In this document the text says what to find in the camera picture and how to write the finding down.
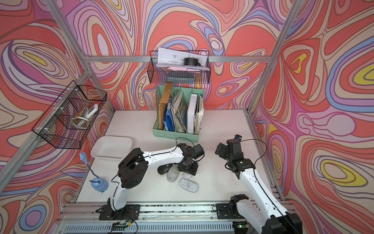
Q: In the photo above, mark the magazines stack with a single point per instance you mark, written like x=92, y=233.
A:
x=179, y=111

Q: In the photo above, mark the black tape roll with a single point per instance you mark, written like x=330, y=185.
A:
x=191, y=62

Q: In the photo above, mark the white binder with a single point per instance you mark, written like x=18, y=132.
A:
x=191, y=113

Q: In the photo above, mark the white storage box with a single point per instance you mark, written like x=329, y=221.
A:
x=112, y=147

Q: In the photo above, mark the white paper sheets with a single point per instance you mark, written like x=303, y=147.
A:
x=174, y=58

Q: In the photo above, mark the green file organizer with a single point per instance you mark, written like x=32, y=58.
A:
x=198, y=115

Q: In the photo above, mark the black wire basket left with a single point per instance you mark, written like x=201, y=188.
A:
x=55, y=126

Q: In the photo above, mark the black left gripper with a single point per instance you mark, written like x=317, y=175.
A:
x=194, y=170

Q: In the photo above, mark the grey mouse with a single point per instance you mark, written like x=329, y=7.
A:
x=173, y=173

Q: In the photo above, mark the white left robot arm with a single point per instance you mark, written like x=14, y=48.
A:
x=133, y=167

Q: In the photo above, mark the white remote control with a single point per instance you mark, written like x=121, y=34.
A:
x=91, y=112

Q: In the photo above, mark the brown folder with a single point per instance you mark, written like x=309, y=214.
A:
x=163, y=103

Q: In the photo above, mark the black wire basket back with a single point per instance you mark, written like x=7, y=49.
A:
x=180, y=75

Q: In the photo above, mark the black wire basket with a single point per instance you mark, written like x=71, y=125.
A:
x=180, y=75
x=55, y=126

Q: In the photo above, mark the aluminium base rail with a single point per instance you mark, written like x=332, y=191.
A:
x=157, y=218

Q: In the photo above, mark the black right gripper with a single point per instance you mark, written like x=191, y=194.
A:
x=224, y=149

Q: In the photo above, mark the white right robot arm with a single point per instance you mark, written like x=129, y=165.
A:
x=267, y=215

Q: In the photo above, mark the white upside-down mouse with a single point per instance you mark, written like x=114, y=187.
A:
x=188, y=185

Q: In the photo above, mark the black mouse front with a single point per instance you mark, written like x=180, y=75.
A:
x=163, y=169

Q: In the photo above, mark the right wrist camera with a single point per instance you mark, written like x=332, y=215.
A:
x=238, y=137

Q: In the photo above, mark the blue booklet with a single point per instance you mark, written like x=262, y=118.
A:
x=168, y=118

